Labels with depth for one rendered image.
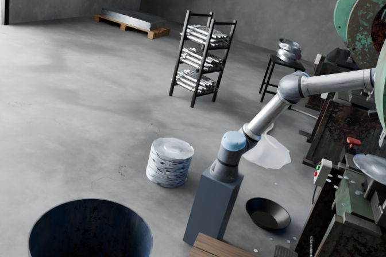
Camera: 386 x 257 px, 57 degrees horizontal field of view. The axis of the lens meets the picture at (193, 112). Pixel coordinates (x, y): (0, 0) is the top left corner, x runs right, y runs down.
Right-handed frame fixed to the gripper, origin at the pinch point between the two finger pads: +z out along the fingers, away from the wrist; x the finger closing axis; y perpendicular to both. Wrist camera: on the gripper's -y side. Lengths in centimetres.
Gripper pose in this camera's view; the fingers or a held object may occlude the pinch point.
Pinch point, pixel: (379, 143)
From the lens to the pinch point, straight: 173.6
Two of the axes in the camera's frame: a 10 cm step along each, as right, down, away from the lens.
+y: 9.2, 3.3, -2.2
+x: 3.2, -3.0, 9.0
